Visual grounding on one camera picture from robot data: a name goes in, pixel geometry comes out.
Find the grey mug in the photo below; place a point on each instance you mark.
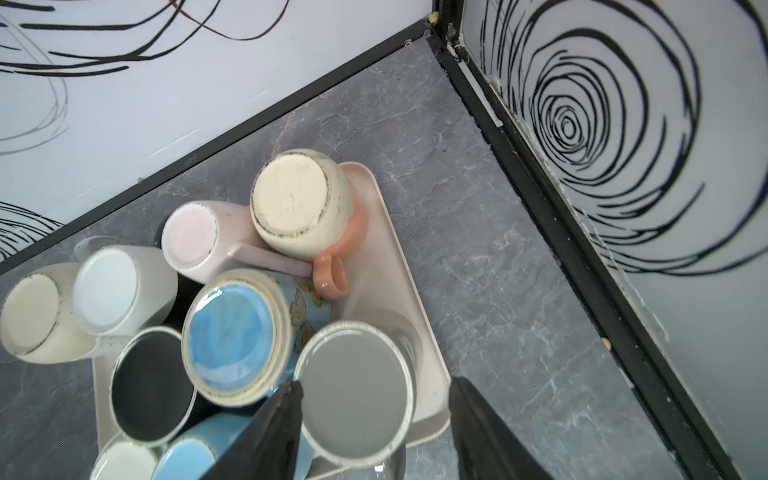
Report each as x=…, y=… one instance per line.
x=361, y=392

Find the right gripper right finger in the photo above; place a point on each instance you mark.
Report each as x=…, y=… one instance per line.
x=486, y=447

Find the beige plastic tray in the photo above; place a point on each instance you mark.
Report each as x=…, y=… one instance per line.
x=380, y=279

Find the white black mug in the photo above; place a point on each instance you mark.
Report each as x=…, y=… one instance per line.
x=121, y=289

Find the white red mug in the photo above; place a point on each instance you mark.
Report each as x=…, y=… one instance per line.
x=123, y=459

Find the pink mug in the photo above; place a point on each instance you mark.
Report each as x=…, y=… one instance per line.
x=203, y=239

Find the blue butterfly mug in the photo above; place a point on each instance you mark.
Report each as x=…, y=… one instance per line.
x=245, y=330

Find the light blue mug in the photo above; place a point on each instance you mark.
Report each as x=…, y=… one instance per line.
x=196, y=451

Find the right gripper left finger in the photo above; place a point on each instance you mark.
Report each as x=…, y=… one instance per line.
x=268, y=446

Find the cream peach mug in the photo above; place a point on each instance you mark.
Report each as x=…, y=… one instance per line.
x=304, y=206

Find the cream speckled mug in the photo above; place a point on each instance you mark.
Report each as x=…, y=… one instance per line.
x=38, y=324

